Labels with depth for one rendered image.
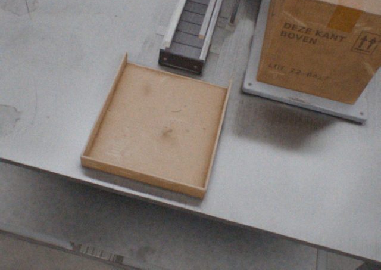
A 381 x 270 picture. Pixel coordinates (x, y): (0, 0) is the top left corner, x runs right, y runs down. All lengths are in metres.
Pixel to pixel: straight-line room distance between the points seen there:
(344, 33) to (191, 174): 0.43
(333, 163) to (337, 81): 0.19
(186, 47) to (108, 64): 0.19
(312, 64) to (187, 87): 0.29
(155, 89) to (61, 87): 0.22
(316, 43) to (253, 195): 0.35
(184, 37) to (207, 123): 0.23
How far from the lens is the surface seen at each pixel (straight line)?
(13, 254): 1.83
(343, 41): 1.03
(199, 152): 1.01
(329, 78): 1.11
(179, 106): 1.07
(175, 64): 1.14
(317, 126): 1.13
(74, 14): 1.26
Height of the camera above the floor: 1.69
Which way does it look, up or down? 55 degrees down
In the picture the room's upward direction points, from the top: 12 degrees clockwise
